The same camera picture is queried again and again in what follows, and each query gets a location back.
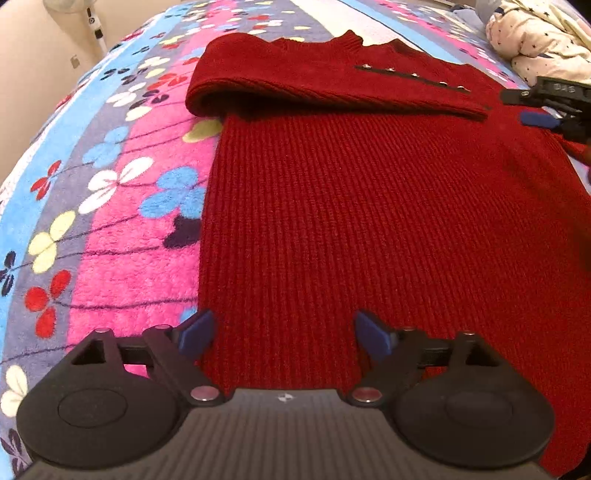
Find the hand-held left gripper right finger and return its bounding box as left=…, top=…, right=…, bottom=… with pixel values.
left=344, top=309, right=497, bottom=409

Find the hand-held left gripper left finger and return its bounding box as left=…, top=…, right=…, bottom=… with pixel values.
left=69, top=309, right=232, bottom=407

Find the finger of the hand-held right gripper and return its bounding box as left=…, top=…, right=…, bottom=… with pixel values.
left=519, top=110, right=591, bottom=155
left=501, top=78, right=591, bottom=109

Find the red knit sweater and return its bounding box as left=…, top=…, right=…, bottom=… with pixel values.
left=185, top=30, right=591, bottom=478

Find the yellow star print duvet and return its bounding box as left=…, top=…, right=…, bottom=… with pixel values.
left=485, top=0, right=591, bottom=88

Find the floral striped bed blanket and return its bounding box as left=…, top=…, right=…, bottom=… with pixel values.
left=0, top=0, right=536, bottom=480

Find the white standing fan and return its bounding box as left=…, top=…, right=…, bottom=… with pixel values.
left=44, top=0, right=109, bottom=54

